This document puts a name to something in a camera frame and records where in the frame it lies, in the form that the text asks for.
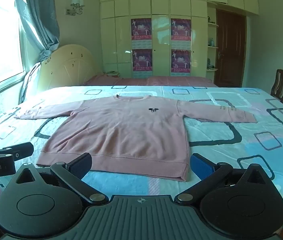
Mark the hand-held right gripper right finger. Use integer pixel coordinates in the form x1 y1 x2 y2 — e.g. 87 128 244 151
175 152 274 205

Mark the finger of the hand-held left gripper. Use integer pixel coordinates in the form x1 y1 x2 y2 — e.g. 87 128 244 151
0 142 34 161

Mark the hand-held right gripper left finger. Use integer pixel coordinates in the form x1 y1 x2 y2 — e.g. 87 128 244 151
16 152 109 204

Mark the pink sweater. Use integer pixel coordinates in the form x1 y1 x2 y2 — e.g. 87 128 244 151
14 94 258 182

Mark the patterned bed sheet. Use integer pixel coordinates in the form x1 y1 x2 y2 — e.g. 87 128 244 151
0 85 283 230

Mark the pink mattress cover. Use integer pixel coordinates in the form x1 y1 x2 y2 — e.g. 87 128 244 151
83 74 218 88

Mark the cream round headboard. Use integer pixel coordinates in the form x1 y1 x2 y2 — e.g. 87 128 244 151
38 44 102 90

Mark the wooden chair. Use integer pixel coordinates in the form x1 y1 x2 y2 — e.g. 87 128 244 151
270 69 283 104

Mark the corner shelf unit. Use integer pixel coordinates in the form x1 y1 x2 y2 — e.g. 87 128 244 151
207 15 219 72

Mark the brown wooden door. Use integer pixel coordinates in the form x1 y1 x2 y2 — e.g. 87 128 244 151
215 9 247 88

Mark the cream wardrobe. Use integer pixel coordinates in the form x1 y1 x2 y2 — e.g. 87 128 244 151
99 0 259 79

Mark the grey-blue curtain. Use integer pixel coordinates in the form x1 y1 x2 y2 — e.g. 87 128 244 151
14 0 61 103

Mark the purple wall poster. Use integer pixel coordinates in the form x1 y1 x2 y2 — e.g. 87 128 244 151
131 18 152 48
171 18 191 49
171 49 191 77
132 49 153 72

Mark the wall lamp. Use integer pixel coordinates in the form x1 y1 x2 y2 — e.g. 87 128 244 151
65 0 85 16

